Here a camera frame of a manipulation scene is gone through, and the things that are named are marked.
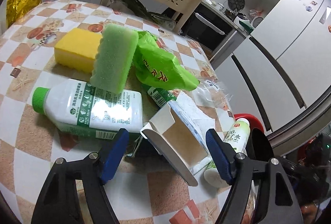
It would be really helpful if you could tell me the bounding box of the small white drink bottle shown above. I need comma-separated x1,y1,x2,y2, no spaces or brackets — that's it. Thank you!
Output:
204,117,250,188

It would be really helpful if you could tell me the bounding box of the white detergent bottle green cap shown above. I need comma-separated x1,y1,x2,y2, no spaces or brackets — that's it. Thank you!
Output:
32,79,143,140

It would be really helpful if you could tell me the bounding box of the white cardboard box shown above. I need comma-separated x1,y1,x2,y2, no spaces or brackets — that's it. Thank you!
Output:
140,101,211,187

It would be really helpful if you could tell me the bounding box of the clear plastic wrapper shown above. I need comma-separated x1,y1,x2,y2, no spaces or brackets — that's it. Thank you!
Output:
192,77,232,111

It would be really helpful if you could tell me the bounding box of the green white tube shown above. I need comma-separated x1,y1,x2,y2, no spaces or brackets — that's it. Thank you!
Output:
147,87,176,108

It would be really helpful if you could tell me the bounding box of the yellow sponge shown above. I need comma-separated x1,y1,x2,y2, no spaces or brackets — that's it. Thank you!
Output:
54,28,102,73

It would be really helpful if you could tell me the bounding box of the green sponge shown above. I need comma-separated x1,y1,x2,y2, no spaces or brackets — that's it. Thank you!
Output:
90,23,139,94

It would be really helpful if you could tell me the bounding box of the green plastic snack bag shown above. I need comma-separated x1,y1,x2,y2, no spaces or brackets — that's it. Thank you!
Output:
133,31,200,91

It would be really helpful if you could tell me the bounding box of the red trash bin black liner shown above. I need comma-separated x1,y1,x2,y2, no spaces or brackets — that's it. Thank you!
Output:
234,113,274,162

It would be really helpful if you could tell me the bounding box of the checkered tablecloth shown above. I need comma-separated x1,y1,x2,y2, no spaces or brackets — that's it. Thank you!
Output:
1,0,229,223

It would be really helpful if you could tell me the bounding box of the white refrigerator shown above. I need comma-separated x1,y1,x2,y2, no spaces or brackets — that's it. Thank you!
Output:
215,0,330,134

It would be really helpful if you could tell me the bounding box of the black built-in oven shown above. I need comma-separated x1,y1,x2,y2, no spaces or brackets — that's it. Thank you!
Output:
181,4,233,51

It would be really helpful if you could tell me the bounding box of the gold foil bag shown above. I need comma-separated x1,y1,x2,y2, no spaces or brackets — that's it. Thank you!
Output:
6,0,42,28

